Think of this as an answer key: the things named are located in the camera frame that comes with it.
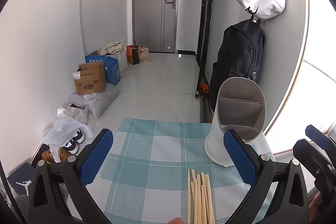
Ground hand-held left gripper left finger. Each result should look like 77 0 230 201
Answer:
28 128 114 224

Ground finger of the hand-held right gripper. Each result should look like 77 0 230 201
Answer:
305 124 336 151
293 138 334 191

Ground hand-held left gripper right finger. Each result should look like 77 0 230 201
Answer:
223 128 310 224

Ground white grey utensil holder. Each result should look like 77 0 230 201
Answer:
204 76 273 167

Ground pile of wooden chopsticks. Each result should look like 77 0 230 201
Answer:
187 169 216 224

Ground person's right hand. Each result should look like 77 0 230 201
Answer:
309 192 322 223

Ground black white sneaker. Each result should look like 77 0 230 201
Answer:
72 129 88 144
64 139 80 154

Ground white plastic bag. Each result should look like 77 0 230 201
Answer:
43 114 93 162

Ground brown sandals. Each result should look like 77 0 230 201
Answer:
41 147 69 165

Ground white paper parcel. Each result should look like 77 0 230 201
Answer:
59 105 89 125

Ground grey plastic parcel bag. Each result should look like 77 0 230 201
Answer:
69 87 119 119

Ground teal checked tablecloth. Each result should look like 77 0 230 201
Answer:
101 118 276 224

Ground dark blue shoe box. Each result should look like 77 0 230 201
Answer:
7 163 36 195

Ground brown cardboard box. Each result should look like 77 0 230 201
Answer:
73 62 107 95

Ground blue cardboard box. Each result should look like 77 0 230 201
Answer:
85 50 121 85

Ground white translucent bag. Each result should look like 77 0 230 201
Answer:
110 52 129 75

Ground black backpack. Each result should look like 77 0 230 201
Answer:
209 19 266 109

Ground black paper bag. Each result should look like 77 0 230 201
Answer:
128 47 140 65

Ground beige folded cloth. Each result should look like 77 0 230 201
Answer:
101 40 125 57

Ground beige tote bag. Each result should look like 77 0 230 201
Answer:
139 46 151 62

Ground grey door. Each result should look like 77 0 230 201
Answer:
133 0 180 54

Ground black metal frame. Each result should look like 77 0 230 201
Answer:
195 0 219 124

